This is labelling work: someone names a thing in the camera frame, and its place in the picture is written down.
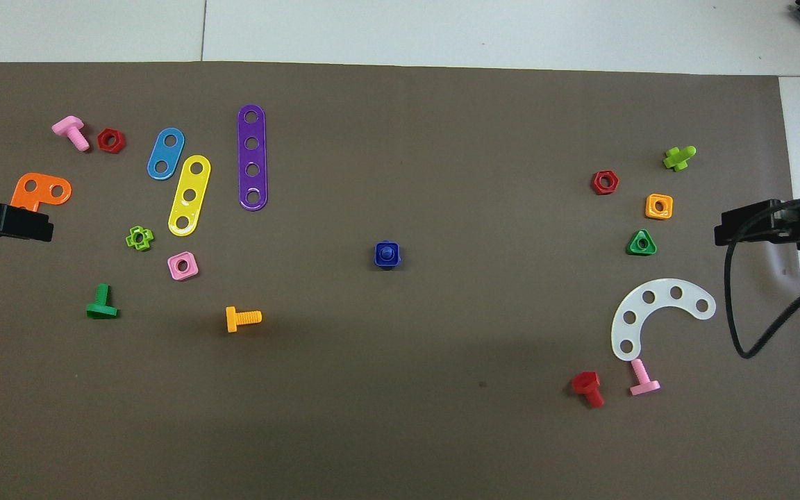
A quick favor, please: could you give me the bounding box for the orange three-hole corner plate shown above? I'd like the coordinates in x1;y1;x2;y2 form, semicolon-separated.
10;172;73;213

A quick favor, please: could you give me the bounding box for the orange square nut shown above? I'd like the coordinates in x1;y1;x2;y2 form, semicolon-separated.
644;193;674;221

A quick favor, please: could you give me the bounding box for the lime green plastic bolt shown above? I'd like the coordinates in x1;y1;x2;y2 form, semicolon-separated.
662;145;697;172

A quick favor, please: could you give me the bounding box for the green triangle nut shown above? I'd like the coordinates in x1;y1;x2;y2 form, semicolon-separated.
626;229;658;256

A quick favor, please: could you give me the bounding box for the pink plastic bolt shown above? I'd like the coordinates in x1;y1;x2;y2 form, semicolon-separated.
52;115;91;153
629;358;662;397

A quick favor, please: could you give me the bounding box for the white curved five-hole plate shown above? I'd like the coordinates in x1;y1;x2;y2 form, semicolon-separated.
610;278;717;363

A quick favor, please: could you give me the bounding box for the pink square nut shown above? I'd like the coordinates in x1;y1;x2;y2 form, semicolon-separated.
167;251;200;281

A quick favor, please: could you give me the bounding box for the blue two-hole strip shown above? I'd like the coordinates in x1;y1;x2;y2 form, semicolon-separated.
147;128;185;181

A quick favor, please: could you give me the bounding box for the yellow three-hole strip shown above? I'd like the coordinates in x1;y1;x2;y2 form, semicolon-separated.
167;155;212;238

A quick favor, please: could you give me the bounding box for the red plastic bolt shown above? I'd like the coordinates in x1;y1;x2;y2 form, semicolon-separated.
571;371;606;409

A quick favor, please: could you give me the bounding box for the purple four-hole strip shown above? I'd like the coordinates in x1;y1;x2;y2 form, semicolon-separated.
237;104;268;211

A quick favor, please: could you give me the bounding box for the orange plastic bolt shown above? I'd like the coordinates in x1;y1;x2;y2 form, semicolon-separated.
226;306;263;334

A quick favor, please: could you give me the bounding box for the brown table mat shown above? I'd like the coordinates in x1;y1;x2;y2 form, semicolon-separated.
0;61;800;500

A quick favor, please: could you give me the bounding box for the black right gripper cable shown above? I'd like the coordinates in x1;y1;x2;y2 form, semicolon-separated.
723;197;800;360

